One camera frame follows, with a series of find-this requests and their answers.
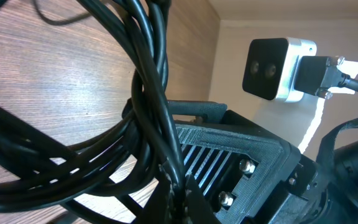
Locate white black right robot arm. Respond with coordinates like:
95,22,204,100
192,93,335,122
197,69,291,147
169,101,358,223

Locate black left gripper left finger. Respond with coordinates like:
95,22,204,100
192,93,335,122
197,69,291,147
134,165,177,224

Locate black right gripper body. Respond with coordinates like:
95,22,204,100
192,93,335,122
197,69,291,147
168,101,318,223

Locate black USB cable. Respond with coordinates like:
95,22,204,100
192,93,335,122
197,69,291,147
0,0,173,224
0,0,186,224

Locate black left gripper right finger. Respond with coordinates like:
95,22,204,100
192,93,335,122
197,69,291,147
185,175,221,224

